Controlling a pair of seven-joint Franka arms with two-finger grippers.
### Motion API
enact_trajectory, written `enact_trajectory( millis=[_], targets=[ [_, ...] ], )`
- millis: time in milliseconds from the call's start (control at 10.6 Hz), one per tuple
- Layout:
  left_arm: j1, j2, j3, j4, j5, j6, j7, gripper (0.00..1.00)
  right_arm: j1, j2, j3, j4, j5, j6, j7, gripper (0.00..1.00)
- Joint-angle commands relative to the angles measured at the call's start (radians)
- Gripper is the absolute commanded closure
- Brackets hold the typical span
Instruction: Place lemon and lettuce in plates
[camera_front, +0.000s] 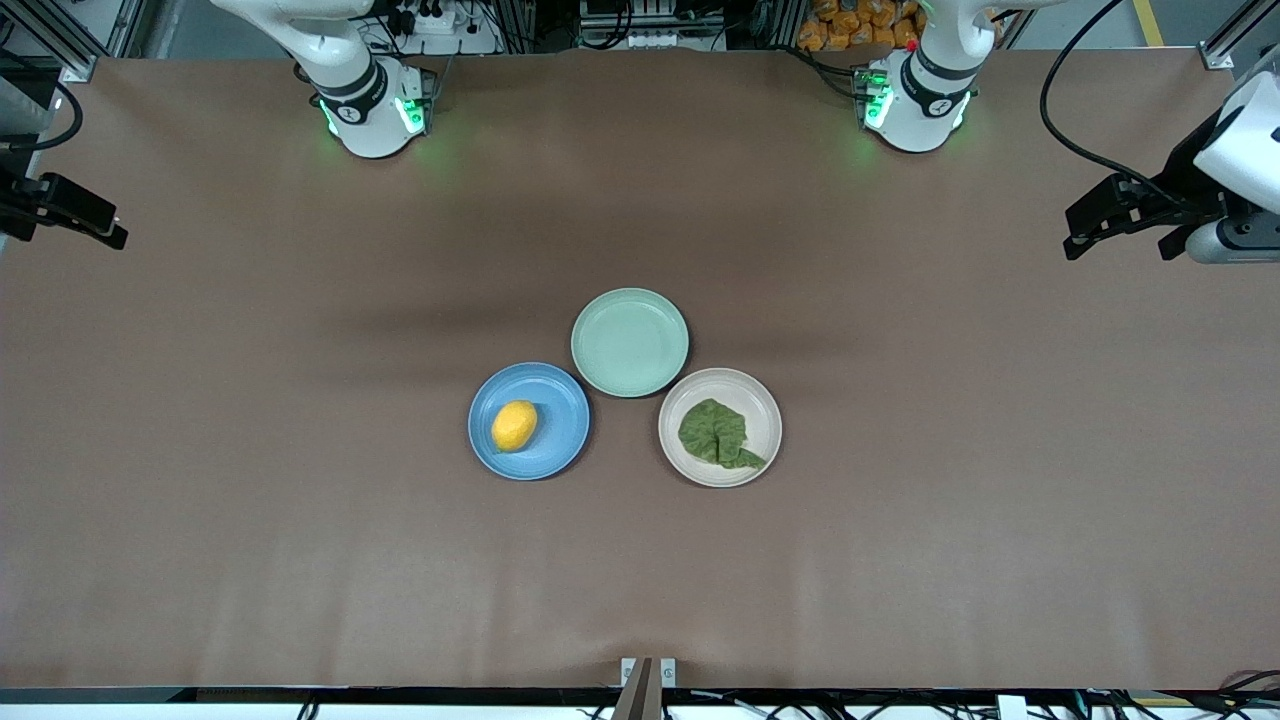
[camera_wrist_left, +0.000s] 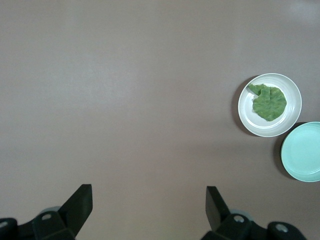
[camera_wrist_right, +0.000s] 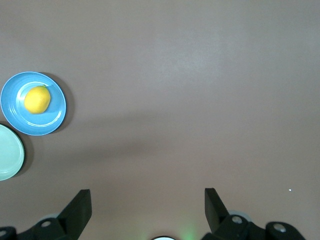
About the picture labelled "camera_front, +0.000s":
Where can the white power strip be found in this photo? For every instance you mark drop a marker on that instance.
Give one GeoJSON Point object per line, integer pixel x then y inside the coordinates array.
{"type": "Point", "coordinates": [440, 20]}

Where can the aluminium frame profile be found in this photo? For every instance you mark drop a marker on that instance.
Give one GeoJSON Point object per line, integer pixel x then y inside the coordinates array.
{"type": "Point", "coordinates": [60, 45]}
{"type": "Point", "coordinates": [1235, 40]}

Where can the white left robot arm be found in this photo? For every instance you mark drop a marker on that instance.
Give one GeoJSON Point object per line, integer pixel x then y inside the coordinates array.
{"type": "Point", "coordinates": [915, 110]}

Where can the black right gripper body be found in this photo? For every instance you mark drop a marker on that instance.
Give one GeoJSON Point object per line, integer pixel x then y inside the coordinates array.
{"type": "Point", "coordinates": [14, 203]}

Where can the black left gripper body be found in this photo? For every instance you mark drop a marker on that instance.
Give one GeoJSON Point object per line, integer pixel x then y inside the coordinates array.
{"type": "Point", "coordinates": [1186, 172]}

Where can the yellow lemon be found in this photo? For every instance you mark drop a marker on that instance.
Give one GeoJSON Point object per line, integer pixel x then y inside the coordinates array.
{"type": "Point", "coordinates": [514, 426]}

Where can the blue round plate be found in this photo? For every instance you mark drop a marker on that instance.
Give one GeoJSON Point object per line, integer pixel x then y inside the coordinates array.
{"type": "Point", "coordinates": [528, 460]}

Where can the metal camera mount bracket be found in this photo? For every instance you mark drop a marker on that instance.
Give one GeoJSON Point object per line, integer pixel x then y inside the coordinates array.
{"type": "Point", "coordinates": [648, 695]}

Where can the bag of orange snacks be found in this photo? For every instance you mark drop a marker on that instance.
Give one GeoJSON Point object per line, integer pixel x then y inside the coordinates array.
{"type": "Point", "coordinates": [850, 25]}

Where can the brown table mat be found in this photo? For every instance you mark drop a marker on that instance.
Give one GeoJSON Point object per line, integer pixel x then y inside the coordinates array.
{"type": "Point", "coordinates": [300, 560]}

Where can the green lettuce leaf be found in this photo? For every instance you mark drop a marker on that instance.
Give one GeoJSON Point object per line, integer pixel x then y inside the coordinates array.
{"type": "Point", "coordinates": [715, 432]}

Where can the mint green round plate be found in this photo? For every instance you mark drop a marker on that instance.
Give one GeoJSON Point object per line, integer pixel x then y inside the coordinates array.
{"type": "Point", "coordinates": [630, 342]}

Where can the beige round plate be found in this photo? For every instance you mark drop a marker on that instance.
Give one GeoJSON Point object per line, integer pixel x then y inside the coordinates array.
{"type": "Point", "coordinates": [720, 385]}

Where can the grey equipment rack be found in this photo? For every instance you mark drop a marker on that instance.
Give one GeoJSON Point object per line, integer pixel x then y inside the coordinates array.
{"type": "Point", "coordinates": [650, 25]}

